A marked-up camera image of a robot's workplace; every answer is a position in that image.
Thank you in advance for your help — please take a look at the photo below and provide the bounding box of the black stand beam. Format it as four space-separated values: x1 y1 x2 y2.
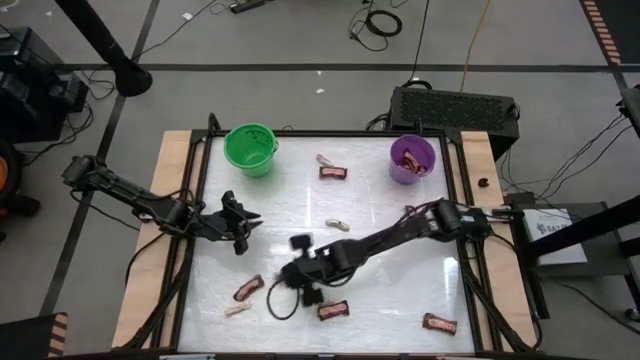
528 193 640 261

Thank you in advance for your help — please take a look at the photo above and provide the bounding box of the black pole stand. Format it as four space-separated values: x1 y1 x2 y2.
53 0 154 99

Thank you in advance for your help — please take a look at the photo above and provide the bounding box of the black hazard striped mat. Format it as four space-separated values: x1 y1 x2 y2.
0 312 69 360
579 0 640 66

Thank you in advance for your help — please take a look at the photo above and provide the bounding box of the black equipment cart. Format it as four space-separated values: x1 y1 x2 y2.
0 25 90 146

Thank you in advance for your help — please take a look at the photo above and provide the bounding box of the white printed box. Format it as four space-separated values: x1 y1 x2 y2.
522 207 589 267

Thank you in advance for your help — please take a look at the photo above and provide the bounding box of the black floor cable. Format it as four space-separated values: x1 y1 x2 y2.
399 0 432 91

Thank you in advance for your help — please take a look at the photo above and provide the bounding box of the coiled black cable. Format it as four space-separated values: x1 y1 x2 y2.
348 2 404 53

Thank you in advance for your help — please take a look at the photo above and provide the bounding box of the black perforated computer case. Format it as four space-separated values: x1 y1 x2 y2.
388 86 521 160

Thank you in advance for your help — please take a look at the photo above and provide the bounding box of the green plastic halloween bucket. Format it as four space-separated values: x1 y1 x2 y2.
222 122 280 179

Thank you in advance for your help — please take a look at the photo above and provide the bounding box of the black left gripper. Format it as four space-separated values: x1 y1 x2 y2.
199 189 263 256

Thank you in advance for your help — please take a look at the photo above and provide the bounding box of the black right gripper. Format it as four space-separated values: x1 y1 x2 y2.
275 233 334 307

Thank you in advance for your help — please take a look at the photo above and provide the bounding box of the black power strip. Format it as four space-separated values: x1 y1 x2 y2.
228 0 266 15

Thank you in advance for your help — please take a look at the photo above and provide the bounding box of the dark grey stand base plate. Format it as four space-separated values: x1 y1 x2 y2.
504 192 640 321

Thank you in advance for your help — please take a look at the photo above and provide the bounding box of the black orange round object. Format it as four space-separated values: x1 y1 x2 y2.
0 139 42 244

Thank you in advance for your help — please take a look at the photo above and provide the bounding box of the yellow floor cable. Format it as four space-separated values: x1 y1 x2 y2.
458 0 494 94

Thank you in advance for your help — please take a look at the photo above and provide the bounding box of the light wooden base board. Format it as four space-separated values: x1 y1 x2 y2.
110 129 539 351

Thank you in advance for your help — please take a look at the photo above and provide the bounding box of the purple plastic halloween bucket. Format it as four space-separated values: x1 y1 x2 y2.
388 133 437 186

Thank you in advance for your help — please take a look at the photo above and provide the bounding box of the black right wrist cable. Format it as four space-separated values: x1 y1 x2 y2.
266 278 302 321

